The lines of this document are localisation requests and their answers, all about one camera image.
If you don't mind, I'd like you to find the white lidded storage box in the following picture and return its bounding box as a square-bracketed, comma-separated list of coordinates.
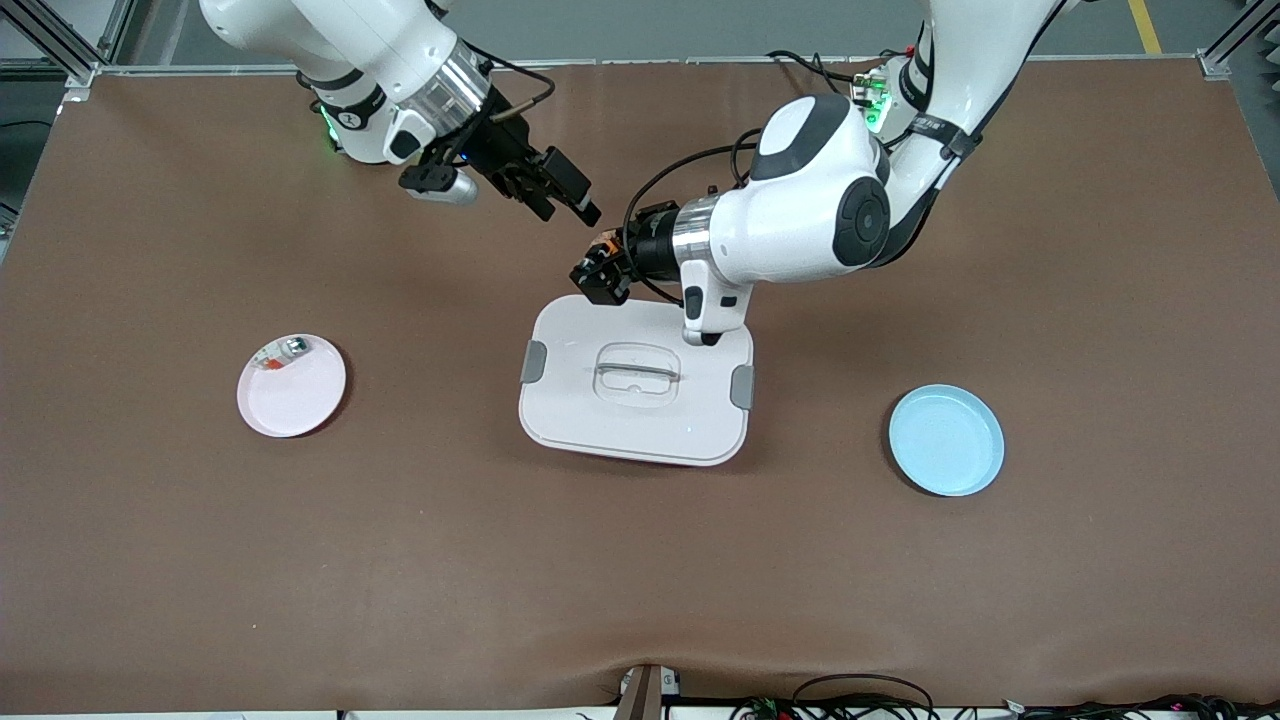
[518, 294, 755, 468]

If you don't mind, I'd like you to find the pink round plate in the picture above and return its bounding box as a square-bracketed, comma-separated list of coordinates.
[236, 333, 348, 439]

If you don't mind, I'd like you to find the light blue round plate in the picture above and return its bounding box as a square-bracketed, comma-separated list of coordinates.
[888, 384, 1005, 498]

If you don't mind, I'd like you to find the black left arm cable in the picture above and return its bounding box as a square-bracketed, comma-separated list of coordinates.
[622, 128, 766, 306]

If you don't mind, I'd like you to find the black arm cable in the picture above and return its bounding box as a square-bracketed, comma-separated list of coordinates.
[622, 128, 766, 306]
[455, 40, 557, 166]

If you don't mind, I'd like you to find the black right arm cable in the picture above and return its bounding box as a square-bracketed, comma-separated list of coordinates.
[455, 40, 557, 166]

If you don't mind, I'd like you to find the black base power cable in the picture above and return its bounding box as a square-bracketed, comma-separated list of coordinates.
[767, 48, 871, 89]

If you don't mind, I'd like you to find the aluminium frame profile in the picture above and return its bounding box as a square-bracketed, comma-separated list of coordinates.
[0, 0, 136, 89]
[1195, 0, 1280, 81]

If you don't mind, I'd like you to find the black looped cable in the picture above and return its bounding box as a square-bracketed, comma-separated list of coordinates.
[792, 673, 936, 720]

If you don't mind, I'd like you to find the black cable bundle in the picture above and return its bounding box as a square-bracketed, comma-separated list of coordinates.
[1000, 693, 1280, 720]

